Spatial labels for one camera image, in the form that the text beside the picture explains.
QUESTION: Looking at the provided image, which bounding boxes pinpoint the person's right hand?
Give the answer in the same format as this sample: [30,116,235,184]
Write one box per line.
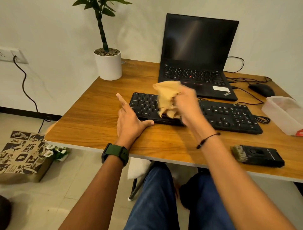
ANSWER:
[173,85,217,142]

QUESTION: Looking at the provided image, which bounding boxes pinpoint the person's left hand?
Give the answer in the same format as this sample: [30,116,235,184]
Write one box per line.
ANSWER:
[115,93,155,151]

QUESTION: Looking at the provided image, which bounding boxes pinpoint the yellow cloth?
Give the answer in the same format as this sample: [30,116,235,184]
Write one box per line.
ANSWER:
[152,80,183,119]

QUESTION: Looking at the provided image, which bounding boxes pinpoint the black keyboard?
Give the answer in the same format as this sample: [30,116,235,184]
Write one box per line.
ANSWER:
[129,92,264,135]

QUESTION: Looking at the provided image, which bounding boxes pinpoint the black cleaning brush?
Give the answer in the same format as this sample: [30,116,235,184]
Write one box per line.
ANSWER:
[231,144,285,168]

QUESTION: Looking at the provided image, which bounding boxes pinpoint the clear plastic box red latches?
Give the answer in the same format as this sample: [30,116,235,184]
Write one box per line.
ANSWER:
[261,96,303,137]

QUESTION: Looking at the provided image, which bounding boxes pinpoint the person's left forearm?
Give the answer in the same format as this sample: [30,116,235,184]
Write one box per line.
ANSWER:
[58,155,125,230]

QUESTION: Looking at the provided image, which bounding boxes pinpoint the person's right forearm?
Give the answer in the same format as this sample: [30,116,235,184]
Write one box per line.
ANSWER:
[198,136,296,230]

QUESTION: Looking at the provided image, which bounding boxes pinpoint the person's bare foot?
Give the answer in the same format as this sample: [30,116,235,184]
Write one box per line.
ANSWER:
[174,178,181,199]

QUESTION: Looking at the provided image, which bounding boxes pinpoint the person's blue jeans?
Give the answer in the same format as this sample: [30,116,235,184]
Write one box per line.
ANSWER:
[123,162,237,230]

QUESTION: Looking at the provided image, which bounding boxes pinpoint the white seat chair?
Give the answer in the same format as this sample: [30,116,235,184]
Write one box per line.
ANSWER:
[127,157,156,202]

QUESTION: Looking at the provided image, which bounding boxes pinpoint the black laptop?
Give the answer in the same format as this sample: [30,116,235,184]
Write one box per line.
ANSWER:
[158,13,240,102]

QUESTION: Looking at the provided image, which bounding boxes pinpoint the black computer mouse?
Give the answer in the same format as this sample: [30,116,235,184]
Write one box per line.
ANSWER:
[248,83,276,98]

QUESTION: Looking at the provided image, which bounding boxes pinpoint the green potted plant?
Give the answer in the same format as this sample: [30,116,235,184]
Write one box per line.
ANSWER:
[72,0,133,53]

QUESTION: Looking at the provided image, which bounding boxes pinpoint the printed brown paper bag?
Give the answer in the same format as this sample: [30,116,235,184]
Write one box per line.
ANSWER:
[0,130,55,183]

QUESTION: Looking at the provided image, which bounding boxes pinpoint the black woven basket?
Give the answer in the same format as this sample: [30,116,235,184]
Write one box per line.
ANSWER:
[0,195,12,230]

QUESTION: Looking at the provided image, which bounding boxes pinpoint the green strap smartwatch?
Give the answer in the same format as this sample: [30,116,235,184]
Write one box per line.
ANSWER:
[101,143,130,167]

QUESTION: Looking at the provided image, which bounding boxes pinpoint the black cord bracelet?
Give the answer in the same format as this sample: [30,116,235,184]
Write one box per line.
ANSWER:
[196,132,221,150]

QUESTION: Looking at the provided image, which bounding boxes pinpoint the black looped laptop cable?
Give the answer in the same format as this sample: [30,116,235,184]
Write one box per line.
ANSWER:
[223,56,245,74]

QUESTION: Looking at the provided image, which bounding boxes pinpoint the black mouse cable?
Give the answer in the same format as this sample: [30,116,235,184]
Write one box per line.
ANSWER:
[226,76,272,86]

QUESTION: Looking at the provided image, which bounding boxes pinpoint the black wall power cable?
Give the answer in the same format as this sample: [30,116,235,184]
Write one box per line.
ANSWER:
[13,56,51,134]

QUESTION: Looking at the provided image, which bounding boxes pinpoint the white wall socket panel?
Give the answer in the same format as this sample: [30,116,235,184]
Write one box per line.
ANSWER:
[0,46,29,64]

